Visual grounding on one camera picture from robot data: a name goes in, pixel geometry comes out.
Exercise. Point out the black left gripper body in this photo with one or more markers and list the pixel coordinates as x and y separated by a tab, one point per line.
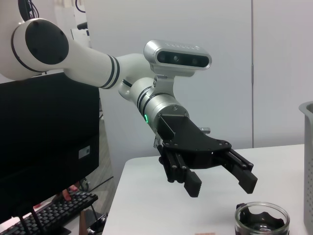
190	142

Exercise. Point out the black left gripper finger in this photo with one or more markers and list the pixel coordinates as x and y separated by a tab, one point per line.
242	176
176	166

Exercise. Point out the glass teacup black holder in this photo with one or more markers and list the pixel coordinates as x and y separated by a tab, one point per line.
261	221

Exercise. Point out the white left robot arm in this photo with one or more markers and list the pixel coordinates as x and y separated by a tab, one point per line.
85	61

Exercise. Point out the grey perforated storage bin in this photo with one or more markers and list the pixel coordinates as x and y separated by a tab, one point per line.
308	171

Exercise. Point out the person hand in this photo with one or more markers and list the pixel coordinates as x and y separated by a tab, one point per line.
69	194

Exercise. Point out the black computer keyboard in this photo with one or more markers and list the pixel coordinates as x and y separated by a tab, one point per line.
56	210

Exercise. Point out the black computer monitor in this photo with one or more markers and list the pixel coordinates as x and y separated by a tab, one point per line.
49	122

